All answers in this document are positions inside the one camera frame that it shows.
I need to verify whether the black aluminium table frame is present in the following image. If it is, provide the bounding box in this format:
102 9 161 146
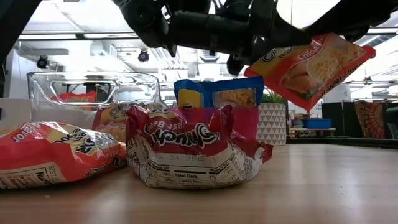
285 136 398 150

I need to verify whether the white box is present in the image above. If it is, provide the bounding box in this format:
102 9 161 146
326 83 352 103

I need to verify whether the pink plastic bin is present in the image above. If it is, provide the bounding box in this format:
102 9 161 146
164 105 261 142

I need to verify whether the low white shelf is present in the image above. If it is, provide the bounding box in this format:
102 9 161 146
288 126 337 138

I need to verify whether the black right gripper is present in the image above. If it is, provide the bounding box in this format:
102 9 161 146
305 0 398 44

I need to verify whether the potted succulent in patterned pot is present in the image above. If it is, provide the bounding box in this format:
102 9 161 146
256 88 289 147

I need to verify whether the black cabinet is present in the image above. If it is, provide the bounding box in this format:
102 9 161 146
321 101 356 138

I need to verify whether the red roast beef ramen package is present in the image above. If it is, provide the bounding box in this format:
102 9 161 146
92 101 164 144

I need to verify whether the clear plastic bin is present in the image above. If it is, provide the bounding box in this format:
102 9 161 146
26 70 167 133

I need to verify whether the black ceiling spotlight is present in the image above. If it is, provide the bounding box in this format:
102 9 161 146
36 55 50 70
137 49 150 63

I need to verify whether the orange mandala tapestry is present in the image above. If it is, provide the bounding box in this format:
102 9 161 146
354 99 386 139

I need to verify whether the dark office chair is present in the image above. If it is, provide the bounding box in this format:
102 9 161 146
386 107 398 140

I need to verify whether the blue soy sauce ramen package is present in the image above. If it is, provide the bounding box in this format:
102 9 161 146
173 76 266 109

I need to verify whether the black beam with light panels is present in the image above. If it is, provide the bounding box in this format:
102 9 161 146
17 27 398 40

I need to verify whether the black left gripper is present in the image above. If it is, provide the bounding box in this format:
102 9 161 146
169 0 312 77

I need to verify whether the blue storage bin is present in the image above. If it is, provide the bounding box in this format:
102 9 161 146
303 118 333 129

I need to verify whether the stack of bowls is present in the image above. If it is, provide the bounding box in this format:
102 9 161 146
291 113 305 128

